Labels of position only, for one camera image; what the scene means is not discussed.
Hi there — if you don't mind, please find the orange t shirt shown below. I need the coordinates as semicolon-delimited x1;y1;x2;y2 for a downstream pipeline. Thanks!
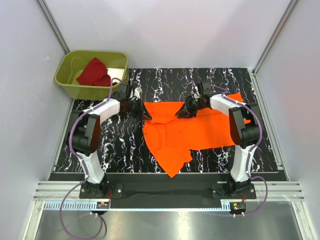
142;102;234;178

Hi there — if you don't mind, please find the aluminium frame rail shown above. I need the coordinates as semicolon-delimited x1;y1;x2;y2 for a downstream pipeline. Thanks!
36;0;70;55

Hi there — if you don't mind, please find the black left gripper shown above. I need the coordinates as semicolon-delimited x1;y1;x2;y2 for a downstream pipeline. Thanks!
124;97;153;121

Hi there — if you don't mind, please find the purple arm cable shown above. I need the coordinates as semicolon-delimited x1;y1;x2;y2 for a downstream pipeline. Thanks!
212;85;265;176
67;77;128;173

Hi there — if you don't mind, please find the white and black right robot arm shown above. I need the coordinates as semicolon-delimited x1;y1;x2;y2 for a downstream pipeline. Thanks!
175;94;263;199

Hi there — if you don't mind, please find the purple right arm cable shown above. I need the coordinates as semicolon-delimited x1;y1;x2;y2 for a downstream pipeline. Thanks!
212;85;265;176

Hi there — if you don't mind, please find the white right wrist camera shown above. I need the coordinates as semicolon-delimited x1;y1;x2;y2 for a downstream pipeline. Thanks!
191;87;201;99

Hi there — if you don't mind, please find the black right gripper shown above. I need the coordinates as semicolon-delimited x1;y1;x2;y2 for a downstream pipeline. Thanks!
174;95;206;120

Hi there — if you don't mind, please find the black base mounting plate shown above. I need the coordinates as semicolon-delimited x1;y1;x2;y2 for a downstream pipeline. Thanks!
79;173;257;211

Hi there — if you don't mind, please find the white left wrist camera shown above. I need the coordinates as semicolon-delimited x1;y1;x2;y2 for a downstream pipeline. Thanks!
129;87;142;100

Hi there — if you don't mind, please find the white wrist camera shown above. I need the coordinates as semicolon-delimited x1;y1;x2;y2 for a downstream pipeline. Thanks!
129;87;142;100
191;87;201;99

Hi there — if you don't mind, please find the dark red t shirt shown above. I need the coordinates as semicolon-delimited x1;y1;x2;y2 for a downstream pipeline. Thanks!
76;57;112;87

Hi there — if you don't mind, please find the white cloth in bin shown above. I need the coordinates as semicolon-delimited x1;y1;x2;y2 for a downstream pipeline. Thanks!
107;67;125;83

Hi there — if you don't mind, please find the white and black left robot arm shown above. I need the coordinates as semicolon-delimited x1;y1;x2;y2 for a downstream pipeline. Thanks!
65;84;152;198

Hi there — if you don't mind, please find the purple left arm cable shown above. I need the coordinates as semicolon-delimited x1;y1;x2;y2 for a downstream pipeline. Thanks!
67;77;128;173

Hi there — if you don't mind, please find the black marbled table mat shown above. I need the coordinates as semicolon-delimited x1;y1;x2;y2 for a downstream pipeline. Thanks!
53;67;282;174

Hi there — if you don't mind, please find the green plastic bin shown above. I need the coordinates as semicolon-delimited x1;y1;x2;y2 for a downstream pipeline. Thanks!
54;50;129;101

